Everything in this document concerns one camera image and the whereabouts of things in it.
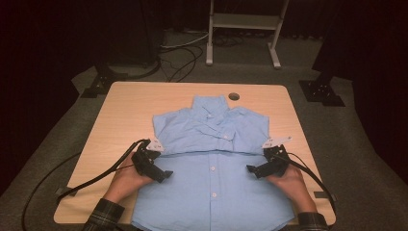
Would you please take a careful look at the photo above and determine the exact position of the white floor cable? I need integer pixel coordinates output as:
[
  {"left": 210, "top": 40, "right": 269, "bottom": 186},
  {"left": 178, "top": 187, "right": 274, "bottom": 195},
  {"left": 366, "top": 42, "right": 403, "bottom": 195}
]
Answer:
[{"left": 160, "top": 32, "right": 210, "bottom": 50}]

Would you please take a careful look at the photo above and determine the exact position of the grey tape strip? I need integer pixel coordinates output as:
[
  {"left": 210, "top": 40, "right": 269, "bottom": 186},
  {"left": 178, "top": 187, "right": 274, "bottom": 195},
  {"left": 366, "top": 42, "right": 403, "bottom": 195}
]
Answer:
[
  {"left": 313, "top": 191, "right": 337, "bottom": 201},
  {"left": 55, "top": 187, "right": 78, "bottom": 197}
]

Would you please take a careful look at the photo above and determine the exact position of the black stand base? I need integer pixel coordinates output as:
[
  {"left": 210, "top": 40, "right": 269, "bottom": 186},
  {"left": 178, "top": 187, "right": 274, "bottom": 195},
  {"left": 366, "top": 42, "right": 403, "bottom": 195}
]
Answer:
[
  {"left": 80, "top": 64, "right": 129, "bottom": 99},
  {"left": 298, "top": 75, "right": 346, "bottom": 108}
]

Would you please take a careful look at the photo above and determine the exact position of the person's left hand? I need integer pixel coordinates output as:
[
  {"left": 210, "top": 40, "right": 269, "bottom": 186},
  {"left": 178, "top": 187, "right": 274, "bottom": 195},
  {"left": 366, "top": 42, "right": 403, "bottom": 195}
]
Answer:
[{"left": 106, "top": 151, "right": 154, "bottom": 204}]

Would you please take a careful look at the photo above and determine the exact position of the dark curtain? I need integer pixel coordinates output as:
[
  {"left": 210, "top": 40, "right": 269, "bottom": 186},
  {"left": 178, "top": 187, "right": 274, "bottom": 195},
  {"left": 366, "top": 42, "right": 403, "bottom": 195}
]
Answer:
[
  {"left": 0, "top": 0, "right": 107, "bottom": 196},
  {"left": 311, "top": 0, "right": 408, "bottom": 186}
]

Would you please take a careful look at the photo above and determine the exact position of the left gripper thick black cable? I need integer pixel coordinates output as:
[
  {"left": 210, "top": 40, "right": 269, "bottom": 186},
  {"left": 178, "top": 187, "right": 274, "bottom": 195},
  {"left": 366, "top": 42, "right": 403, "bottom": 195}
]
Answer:
[{"left": 56, "top": 138, "right": 152, "bottom": 203}]

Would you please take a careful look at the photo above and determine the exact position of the black floor cable bundle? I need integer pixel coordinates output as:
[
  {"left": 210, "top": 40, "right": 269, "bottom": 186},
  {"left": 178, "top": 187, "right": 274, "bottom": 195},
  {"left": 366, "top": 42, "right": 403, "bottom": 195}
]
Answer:
[{"left": 158, "top": 44, "right": 205, "bottom": 83}]

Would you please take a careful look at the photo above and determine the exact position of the thin black floor cable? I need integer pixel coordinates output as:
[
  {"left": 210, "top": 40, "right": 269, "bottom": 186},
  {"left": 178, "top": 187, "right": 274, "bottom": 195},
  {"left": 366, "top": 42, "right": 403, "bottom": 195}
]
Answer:
[{"left": 21, "top": 152, "right": 82, "bottom": 231}]

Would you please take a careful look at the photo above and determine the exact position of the person's right hand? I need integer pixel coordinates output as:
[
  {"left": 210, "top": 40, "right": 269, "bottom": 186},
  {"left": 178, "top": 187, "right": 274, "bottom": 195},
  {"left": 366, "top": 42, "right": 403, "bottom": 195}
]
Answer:
[{"left": 265, "top": 163, "right": 314, "bottom": 206}]

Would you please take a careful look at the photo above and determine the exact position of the white metal stand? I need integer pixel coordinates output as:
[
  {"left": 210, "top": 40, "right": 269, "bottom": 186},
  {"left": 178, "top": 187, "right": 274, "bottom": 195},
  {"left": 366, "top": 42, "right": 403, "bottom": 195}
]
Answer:
[{"left": 205, "top": 0, "right": 290, "bottom": 70}]

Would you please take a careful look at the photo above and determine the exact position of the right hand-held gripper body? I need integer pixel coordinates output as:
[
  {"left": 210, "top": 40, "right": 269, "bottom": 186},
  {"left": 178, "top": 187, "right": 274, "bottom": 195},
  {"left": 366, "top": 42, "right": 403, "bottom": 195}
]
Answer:
[{"left": 256, "top": 136, "right": 293, "bottom": 179}]

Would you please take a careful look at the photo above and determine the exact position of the light blue button shirt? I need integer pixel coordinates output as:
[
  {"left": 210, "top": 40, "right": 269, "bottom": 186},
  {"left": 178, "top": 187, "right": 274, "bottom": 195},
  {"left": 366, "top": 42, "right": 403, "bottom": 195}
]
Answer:
[{"left": 130, "top": 93, "right": 296, "bottom": 231}]

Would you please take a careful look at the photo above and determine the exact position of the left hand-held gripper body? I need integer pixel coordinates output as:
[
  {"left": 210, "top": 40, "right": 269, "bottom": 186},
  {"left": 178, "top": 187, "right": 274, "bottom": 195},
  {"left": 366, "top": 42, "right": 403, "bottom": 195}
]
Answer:
[{"left": 130, "top": 138, "right": 166, "bottom": 184}]

